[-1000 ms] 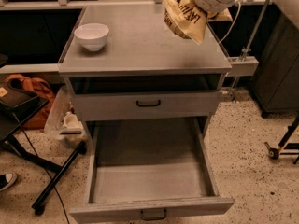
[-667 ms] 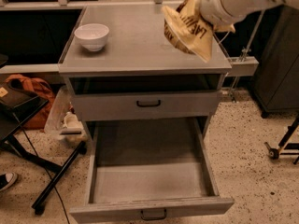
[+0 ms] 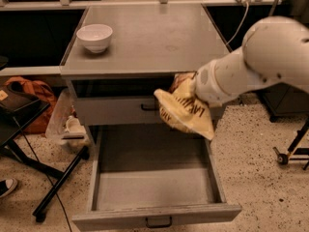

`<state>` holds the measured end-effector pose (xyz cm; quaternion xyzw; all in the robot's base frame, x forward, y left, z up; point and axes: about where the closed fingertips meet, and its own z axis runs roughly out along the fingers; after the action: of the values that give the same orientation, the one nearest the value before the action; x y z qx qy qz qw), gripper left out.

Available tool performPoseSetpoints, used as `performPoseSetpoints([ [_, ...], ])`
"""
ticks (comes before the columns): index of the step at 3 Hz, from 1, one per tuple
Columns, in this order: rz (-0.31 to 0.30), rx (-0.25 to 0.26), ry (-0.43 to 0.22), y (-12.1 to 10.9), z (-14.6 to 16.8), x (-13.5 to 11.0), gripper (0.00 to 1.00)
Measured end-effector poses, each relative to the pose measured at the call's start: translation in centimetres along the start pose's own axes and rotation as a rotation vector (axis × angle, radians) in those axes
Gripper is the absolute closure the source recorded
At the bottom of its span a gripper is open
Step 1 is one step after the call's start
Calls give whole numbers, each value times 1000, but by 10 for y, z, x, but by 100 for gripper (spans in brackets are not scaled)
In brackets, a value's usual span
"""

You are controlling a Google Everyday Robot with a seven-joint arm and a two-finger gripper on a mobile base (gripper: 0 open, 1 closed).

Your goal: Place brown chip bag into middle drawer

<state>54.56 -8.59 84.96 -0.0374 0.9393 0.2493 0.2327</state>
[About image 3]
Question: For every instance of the brown yellow chip bag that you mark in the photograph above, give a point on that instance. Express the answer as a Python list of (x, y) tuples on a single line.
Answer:
[(180, 109)]

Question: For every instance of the open grey bottom drawer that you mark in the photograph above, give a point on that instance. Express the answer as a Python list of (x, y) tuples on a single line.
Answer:
[(148, 175)]

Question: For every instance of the black wheeled tripod base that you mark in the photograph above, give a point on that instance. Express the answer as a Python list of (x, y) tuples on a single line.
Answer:
[(295, 152)]

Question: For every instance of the black white sneaker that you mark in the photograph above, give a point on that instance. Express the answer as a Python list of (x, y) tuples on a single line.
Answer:
[(7, 186)]

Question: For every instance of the grey drawer cabinet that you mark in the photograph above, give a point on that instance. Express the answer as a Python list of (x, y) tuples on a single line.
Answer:
[(149, 45)]

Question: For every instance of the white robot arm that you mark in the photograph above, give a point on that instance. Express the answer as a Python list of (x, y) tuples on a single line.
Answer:
[(274, 50)]

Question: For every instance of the white ceramic bowl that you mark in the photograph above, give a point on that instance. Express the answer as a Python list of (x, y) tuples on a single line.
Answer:
[(95, 37)]

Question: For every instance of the clear plastic bag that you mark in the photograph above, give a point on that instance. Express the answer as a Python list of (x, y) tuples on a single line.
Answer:
[(64, 127)]

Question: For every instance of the closed grey upper drawer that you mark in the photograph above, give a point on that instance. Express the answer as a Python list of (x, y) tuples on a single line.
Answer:
[(117, 110)]

